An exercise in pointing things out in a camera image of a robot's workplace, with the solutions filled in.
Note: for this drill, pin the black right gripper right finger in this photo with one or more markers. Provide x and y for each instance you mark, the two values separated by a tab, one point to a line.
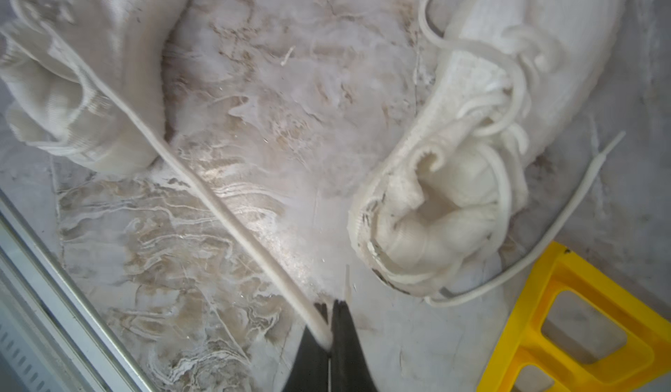
348	368

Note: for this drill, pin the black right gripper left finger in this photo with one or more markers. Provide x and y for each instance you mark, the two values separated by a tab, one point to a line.
310	372

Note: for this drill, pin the aluminium front rail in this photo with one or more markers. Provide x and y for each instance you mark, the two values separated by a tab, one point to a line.
52	339

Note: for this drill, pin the yellow plastic frame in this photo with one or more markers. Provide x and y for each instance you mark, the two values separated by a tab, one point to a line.
575	329

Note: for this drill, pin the white sneaker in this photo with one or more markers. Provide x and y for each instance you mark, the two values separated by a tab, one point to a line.
512	74
86	76

